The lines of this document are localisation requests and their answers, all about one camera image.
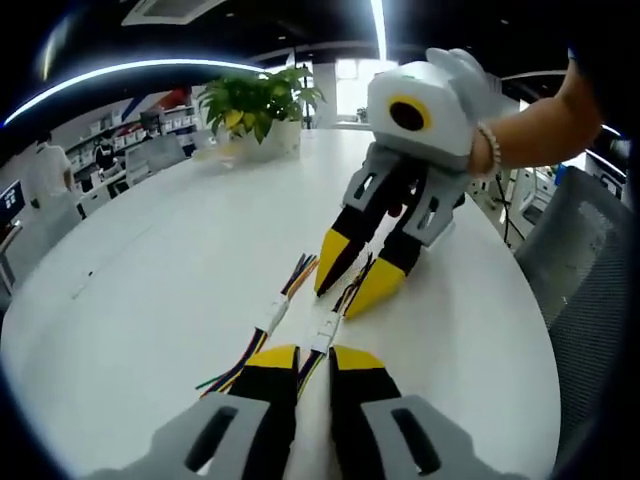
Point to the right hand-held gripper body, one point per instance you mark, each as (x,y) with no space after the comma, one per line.
(440,135)

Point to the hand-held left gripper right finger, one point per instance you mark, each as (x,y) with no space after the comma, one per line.
(400,445)

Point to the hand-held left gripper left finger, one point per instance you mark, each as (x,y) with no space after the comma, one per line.
(215,440)

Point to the person's right hand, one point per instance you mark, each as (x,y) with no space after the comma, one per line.
(472,85)

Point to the white plant pot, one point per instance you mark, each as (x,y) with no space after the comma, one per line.
(280,142)

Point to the straight ceiling light strip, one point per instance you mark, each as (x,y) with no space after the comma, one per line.
(378,30)

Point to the green leafy plant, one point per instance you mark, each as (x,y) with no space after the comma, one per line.
(260,100)

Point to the grey mesh office chair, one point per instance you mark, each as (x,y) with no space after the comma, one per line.
(585,280)

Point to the storage shelves with white boxes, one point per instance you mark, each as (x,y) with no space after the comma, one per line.
(130,122)

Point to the curved ceiling light strip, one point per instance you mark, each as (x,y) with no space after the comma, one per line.
(125,72)

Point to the ceiling air vent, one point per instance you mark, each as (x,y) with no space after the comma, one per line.
(160,11)

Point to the small monitor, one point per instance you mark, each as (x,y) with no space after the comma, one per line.
(11,200)

